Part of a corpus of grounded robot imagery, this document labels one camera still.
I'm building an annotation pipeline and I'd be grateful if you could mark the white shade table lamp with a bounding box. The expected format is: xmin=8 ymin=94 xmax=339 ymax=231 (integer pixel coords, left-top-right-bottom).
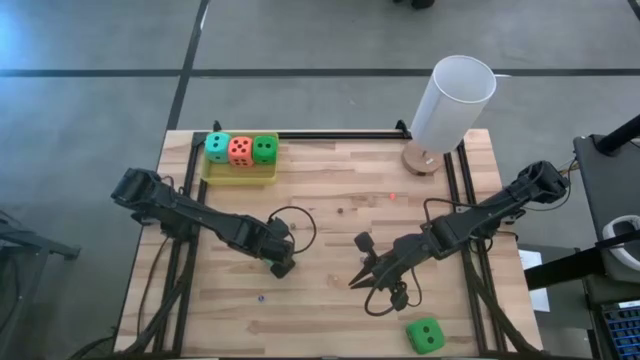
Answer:
xmin=401 ymin=54 xmax=498 ymax=177

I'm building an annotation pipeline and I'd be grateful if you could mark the yellow translucent plastic bin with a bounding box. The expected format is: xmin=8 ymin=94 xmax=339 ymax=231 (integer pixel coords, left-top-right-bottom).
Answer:
xmin=201 ymin=130 xmax=280 ymax=187

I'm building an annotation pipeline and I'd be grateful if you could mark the keyboard with coloured keys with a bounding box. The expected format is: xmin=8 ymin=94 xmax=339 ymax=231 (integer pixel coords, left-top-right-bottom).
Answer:
xmin=601 ymin=298 xmax=640 ymax=360

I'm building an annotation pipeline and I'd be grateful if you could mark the black left camera cable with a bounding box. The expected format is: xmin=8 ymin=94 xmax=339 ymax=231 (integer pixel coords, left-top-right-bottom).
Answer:
xmin=267 ymin=205 xmax=318 ymax=255

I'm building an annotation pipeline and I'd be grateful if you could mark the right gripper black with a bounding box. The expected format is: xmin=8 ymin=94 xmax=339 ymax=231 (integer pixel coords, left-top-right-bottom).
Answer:
xmin=348 ymin=231 xmax=435 ymax=312

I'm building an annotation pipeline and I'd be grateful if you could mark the white ring-shaped device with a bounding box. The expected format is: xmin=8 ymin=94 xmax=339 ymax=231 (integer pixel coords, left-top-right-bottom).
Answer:
xmin=601 ymin=214 xmax=640 ymax=274

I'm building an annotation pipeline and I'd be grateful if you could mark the dark grey cart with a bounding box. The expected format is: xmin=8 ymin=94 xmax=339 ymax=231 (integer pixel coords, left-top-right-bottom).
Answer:
xmin=573 ymin=133 xmax=640 ymax=236

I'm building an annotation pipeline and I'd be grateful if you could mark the orange foam die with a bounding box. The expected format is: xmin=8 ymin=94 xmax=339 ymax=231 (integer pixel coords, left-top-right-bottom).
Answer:
xmin=227 ymin=136 xmax=255 ymax=168

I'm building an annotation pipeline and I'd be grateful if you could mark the green foam die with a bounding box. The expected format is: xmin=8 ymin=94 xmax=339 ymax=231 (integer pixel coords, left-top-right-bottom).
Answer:
xmin=252 ymin=135 xmax=279 ymax=166
xmin=404 ymin=317 xmax=446 ymax=356

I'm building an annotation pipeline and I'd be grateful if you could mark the black pole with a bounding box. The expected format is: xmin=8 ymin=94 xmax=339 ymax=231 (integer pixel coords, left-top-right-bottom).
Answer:
xmin=596 ymin=113 xmax=640 ymax=155

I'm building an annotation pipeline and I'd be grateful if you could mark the black beam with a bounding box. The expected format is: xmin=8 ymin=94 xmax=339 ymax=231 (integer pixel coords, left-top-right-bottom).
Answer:
xmin=522 ymin=233 xmax=640 ymax=292

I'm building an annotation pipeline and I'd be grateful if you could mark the white paper sheet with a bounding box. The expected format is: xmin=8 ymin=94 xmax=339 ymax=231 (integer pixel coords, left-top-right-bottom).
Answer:
xmin=518 ymin=248 xmax=551 ymax=314

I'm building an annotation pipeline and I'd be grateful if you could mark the grey metal stand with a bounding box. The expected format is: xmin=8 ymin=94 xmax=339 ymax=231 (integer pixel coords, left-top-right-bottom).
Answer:
xmin=0 ymin=218 xmax=81 ymax=354

